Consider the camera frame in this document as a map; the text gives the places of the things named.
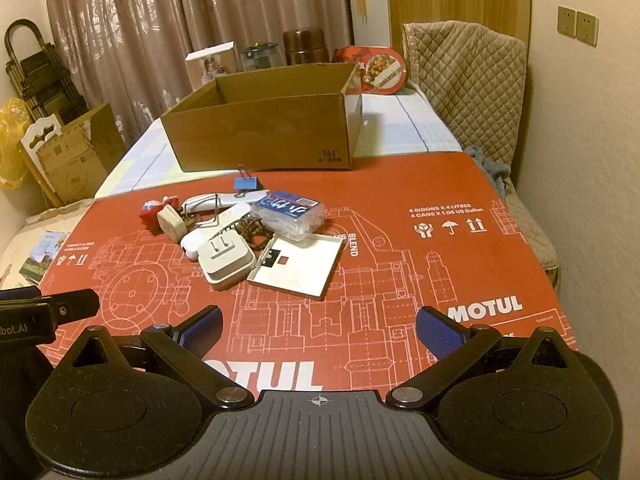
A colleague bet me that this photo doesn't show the white square power adapter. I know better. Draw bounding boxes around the white square power adapter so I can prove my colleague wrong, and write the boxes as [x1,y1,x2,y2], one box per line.
[198,231,257,290]

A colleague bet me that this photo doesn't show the white oblong charger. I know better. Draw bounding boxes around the white oblong charger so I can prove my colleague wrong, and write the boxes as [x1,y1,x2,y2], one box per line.
[180,204,250,261]

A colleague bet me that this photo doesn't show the cream three-pin plug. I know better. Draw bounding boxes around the cream three-pin plug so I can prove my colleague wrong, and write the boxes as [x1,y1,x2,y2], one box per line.
[156,205,188,243]

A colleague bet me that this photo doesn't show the metal wire rack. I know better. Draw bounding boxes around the metal wire rack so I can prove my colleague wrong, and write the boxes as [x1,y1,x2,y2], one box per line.
[181,208,225,226]

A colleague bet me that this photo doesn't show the leopard pattern hair clip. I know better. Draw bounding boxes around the leopard pattern hair clip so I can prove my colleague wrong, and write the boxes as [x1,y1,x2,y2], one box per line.
[235,214,273,252]

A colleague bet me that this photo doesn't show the red Doraemon figurine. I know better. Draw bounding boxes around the red Doraemon figurine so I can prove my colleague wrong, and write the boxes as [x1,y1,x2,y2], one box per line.
[139,195,179,232]

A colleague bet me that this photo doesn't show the white square panel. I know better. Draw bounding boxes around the white square panel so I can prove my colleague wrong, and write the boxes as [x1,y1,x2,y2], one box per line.
[247,234,343,299]

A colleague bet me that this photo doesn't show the clear blue-label floss pick box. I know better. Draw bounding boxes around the clear blue-label floss pick box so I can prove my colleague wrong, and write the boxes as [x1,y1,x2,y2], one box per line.
[250,191,326,242]

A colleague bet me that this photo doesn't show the blue binder clip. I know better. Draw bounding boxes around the blue binder clip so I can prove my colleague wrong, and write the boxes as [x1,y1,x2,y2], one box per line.
[233,167,264,197]

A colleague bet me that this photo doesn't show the long white remote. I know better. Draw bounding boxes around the long white remote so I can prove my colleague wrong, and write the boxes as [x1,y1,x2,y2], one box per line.
[181,190,269,214]

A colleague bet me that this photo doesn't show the booklet with landscape cover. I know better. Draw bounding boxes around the booklet with landscape cover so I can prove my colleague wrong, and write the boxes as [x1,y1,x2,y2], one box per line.
[20,231,70,285]

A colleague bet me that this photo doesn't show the red Motul cardboard mat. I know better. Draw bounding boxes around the red Motul cardboard mat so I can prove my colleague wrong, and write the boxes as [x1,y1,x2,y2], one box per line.
[41,153,574,392]

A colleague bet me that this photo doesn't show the stacked flat cardboard boxes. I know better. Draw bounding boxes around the stacked flat cardboard boxes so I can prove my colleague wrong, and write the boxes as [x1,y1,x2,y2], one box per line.
[17,103,127,207]

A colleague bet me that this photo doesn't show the grey cloth beside bed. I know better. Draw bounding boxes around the grey cloth beside bed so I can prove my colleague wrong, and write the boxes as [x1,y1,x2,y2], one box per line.
[464,145,511,200]

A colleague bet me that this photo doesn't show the white carved wooden board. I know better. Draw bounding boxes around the white carved wooden board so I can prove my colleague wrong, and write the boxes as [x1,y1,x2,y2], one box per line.
[20,114,62,177]

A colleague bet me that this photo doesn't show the yellow plastic bag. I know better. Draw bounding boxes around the yellow plastic bag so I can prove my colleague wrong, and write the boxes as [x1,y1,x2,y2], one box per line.
[0,98,32,190]

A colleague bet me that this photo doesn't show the black folding hand trolley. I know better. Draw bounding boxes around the black folding hand trolley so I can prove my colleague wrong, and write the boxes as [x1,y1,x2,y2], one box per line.
[4,18,89,125]

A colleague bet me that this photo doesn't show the brown cardboard box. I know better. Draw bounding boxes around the brown cardboard box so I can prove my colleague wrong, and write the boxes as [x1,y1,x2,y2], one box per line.
[160,63,362,172]

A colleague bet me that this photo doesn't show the quilted beige chair cover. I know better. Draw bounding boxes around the quilted beige chair cover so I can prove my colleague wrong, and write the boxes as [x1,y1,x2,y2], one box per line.
[402,21,527,166]

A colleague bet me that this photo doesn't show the red beef rice meal box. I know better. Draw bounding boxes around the red beef rice meal box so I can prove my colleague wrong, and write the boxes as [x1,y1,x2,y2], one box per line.
[332,46,407,96]

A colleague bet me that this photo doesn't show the white product box with photo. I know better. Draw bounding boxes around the white product box with photo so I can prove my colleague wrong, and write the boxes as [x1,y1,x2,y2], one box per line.
[184,41,241,90]

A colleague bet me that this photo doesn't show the glass jar with teal lid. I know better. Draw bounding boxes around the glass jar with teal lid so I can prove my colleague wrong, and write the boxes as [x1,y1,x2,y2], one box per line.
[240,41,284,72]

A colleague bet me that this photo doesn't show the beige curtain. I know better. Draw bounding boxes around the beige curtain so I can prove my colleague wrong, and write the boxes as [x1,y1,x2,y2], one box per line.
[46,0,352,145]

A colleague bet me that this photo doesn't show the brown thermos container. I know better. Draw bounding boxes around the brown thermos container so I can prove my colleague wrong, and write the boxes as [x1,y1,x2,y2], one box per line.
[282,27,330,65]

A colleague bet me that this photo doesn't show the wall socket plate left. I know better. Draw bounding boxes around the wall socket plate left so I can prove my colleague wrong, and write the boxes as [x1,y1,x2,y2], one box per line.
[556,6,577,38]

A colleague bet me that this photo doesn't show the wall socket plate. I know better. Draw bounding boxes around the wall socket plate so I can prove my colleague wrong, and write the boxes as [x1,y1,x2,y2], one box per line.
[556,6,577,38]
[576,11,599,47]

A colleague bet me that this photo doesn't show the wall socket plate right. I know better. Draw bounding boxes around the wall socket plate right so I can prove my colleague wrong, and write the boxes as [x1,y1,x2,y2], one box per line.
[576,11,599,47]

